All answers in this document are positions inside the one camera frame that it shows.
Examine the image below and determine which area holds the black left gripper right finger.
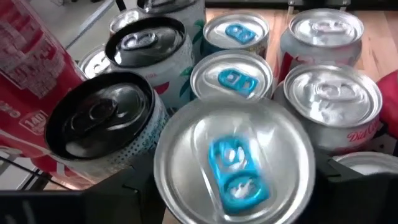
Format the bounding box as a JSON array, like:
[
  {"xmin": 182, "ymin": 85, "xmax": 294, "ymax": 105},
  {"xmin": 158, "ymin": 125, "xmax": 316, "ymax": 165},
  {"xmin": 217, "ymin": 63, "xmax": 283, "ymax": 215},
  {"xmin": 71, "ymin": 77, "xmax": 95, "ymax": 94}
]
[{"xmin": 298, "ymin": 149, "xmax": 398, "ymax": 224}]

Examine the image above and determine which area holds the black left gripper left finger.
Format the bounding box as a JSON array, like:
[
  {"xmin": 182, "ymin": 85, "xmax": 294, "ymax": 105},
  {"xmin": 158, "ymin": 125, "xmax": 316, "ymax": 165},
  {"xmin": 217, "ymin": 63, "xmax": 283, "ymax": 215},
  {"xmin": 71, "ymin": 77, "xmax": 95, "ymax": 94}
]
[{"xmin": 0, "ymin": 152, "xmax": 167, "ymax": 224}]

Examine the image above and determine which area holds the wooden shelf with black frame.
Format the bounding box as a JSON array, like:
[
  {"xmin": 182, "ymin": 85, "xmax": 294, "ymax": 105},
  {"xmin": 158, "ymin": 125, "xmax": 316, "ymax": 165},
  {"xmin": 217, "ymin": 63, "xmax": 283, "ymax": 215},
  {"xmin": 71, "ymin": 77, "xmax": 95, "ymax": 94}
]
[{"xmin": 0, "ymin": 9, "xmax": 398, "ymax": 192}]

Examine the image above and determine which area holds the silver can with blue tab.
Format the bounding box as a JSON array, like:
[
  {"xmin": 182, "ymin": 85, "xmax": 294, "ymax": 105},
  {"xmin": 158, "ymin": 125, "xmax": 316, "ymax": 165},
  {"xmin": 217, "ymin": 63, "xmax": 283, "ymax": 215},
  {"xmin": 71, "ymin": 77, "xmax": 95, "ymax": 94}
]
[
  {"xmin": 200, "ymin": 11, "xmax": 271, "ymax": 60},
  {"xmin": 189, "ymin": 49, "xmax": 274, "ymax": 100}
]

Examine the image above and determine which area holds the silver beverage can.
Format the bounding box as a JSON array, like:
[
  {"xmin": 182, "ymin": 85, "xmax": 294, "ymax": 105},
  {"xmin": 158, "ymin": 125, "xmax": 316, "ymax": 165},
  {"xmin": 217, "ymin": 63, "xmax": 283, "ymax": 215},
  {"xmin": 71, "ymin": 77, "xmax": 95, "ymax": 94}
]
[
  {"xmin": 273, "ymin": 63, "xmax": 383, "ymax": 155},
  {"xmin": 273, "ymin": 7, "xmax": 365, "ymax": 91}
]

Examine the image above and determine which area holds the red soda can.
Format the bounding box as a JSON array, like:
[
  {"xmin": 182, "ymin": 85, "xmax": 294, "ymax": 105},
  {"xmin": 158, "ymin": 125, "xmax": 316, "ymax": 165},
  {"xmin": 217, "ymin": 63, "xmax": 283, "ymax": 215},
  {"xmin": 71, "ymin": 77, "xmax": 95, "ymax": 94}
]
[{"xmin": 108, "ymin": 8, "xmax": 141, "ymax": 37}]

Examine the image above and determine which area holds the red Star Wars Coca-Cola can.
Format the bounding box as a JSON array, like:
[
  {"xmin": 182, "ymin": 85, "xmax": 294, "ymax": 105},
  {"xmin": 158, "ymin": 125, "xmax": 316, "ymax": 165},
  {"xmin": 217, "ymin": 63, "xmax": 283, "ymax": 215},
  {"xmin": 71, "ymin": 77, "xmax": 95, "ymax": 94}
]
[{"xmin": 77, "ymin": 44, "xmax": 113, "ymax": 79}]

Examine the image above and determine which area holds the silver Diet Coke can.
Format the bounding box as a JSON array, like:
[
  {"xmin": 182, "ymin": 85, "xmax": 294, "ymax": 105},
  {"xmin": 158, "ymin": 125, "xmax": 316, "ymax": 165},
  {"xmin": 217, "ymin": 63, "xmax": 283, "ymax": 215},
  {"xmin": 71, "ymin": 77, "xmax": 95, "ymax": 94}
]
[{"xmin": 332, "ymin": 151, "xmax": 398, "ymax": 177}]

